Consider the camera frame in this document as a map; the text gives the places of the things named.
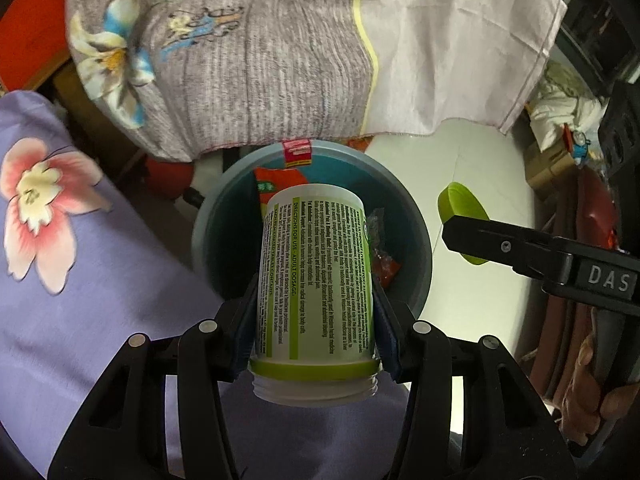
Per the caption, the teal plastic bin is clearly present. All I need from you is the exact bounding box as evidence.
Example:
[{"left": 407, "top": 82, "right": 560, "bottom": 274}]
[{"left": 191, "top": 140, "right": 433, "bottom": 321}]

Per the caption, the orange-red snack packet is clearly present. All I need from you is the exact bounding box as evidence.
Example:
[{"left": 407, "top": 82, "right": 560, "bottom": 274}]
[{"left": 372, "top": 247, "right": 404, "bottom": 288}]

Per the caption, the grey floral cloth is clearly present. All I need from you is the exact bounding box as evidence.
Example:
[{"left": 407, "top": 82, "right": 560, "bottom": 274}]
[{"left": 45, "top": 0, "right": 568, "bottom": 161}]

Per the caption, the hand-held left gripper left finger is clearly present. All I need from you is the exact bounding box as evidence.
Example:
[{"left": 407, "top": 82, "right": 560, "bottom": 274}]
[{"left": 47, "top": 272, "right": 261, "bottom": 480}]

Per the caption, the white cloth pile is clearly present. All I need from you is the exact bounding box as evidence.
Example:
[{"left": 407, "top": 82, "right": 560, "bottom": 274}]
[{"left": 527, "top": 62, "right": 608, "bottom": 153}]

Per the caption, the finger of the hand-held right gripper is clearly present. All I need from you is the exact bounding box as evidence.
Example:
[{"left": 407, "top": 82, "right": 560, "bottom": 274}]
[{"left": 442, "top": 214, "right": 576, "bottom": 288}]

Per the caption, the white jar with green label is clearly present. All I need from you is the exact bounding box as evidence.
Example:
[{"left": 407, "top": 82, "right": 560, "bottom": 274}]
[{"left": 247, "top": 184, "right": 383, "bottom": 406}]

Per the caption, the blue toy train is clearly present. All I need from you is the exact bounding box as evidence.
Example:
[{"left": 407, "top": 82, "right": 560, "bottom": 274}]
[{"left": 562, "top": 122, "right": 598, "bottom": 168}]

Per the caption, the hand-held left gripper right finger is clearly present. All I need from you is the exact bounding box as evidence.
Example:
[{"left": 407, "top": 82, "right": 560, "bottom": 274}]
[{"left": 372, "top": 285, "right": 578, "bottom": 480}]

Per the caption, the green jar lid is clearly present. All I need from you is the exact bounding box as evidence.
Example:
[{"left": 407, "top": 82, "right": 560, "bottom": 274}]
[{"left": 436, "top": 182, "right": 492, "bottom": 266}]

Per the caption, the red round object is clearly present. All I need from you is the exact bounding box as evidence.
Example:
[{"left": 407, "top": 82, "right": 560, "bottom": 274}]
[{"left": 145, "top": 157, "right": 195, "bottom": 197}]

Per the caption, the purple floral tablecloth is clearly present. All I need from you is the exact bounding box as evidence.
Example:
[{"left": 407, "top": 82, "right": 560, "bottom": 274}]
[{"left": 0, "top": 90, "right": 416, "bottom": 480}]

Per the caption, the red and yellow plastic bag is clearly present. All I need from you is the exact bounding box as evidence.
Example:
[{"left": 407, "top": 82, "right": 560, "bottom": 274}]
[{"left": 252, "top": 166, "right": 313, "bottom": 221}]

